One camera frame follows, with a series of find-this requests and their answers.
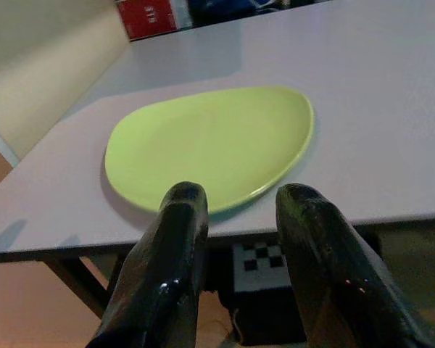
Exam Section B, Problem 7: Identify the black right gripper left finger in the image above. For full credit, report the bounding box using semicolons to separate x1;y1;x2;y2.
86;181;210;348

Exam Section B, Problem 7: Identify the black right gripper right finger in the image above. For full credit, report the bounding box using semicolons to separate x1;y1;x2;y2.
276;183;435;348

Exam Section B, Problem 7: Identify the light green plate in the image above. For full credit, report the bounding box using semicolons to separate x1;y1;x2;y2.
104;85;315;215

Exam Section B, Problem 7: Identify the black box with checkered marker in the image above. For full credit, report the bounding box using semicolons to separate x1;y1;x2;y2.
217;241;307;346

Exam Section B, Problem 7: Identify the grey dining table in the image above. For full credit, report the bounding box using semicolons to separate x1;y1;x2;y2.
0;0;435;320

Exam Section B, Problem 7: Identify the red box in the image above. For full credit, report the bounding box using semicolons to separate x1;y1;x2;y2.
116;0;179;42

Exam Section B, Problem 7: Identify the dark blue object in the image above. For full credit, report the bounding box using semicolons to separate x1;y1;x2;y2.
186;0;276;28

